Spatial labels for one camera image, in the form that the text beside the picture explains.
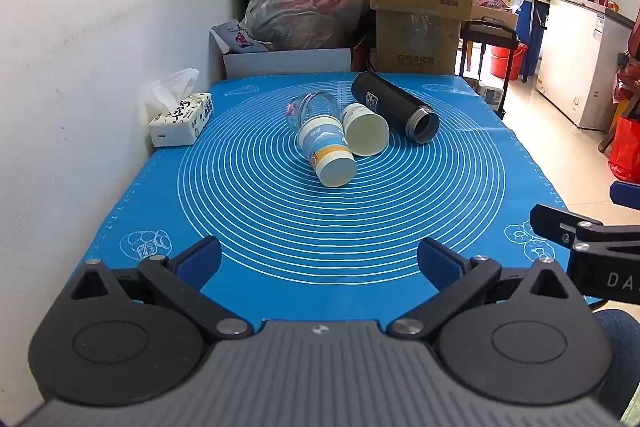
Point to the small white appliance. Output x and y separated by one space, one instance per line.
491 97

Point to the white open box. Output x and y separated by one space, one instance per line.
285 63

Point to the clear plastic bag red contents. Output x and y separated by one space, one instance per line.
305 7

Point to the white chest freezer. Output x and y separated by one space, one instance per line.
575 57

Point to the taped cardboard box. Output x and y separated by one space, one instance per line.
415 44

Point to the black stool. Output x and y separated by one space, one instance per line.
492 33

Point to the blue and white paper cup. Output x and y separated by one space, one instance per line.
325 152
366 133

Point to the blue silicone mat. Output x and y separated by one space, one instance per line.
300 222

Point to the black thermos cup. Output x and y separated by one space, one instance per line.
385 99

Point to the person's leg in jeans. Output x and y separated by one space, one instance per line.
622 352

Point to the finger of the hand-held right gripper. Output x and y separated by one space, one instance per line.
626 194
555 222

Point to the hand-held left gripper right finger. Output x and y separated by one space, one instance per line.
440 263

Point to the white tissue box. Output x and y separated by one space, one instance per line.
177 122

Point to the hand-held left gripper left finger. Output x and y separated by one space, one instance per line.
199 259

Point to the clear glass cup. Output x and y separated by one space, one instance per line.
312 103

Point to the red bucket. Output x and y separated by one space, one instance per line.
507 59

